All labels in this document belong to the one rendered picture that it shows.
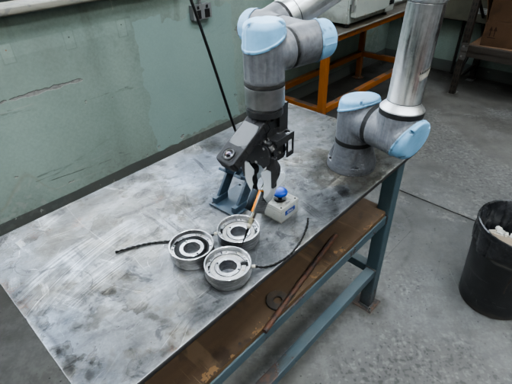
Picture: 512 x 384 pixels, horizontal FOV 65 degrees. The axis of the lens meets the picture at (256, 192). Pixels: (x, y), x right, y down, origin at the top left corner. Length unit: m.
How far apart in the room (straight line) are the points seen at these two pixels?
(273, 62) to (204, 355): 0.74
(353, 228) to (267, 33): 0.90
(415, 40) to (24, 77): 1.85
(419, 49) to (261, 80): 0.46
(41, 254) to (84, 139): 1.50
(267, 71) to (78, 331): 0.62
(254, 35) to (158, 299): 0.56
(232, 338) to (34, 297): 0.49
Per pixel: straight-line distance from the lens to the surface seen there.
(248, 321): 1.15
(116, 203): 1.20
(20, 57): 2.32
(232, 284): 0.87
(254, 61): 0.71
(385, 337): 1.85
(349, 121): 1.18
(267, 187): 0.82
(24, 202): 2.55
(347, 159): 1.23
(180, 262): 0.92
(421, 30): 1.04
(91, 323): 0.91
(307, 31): 0.76
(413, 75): 1.07
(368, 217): 1.50
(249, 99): 0.74
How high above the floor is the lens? 1.47
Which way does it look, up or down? 36 degrees down
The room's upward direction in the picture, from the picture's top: 2 degrees counter-clockwise
